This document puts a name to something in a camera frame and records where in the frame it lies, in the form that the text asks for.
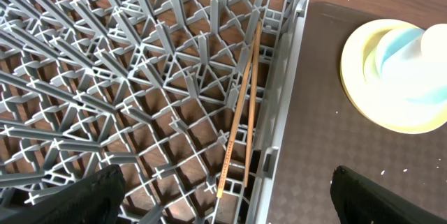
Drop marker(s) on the light blue bowl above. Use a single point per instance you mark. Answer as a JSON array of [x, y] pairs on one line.
[[397, 65]]

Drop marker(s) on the white cup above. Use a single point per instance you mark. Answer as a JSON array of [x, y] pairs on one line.
[[433, 42]]

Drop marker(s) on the wooden chopstick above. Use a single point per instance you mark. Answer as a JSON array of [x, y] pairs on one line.
[[234, 127], [252, 100]]

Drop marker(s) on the dark brown serving tray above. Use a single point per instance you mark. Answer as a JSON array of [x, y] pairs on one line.
[[324, 130]]

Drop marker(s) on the yellow plate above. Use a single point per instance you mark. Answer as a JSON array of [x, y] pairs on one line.
[[378, 104]]

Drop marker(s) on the grey plastic dishwasher rack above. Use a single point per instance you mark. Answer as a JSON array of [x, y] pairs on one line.
[[150, 86]]

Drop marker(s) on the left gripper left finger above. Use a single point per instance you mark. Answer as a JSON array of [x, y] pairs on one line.
[[95, 199]]

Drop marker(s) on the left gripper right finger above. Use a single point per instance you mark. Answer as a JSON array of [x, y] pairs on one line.
[[357, 199]]

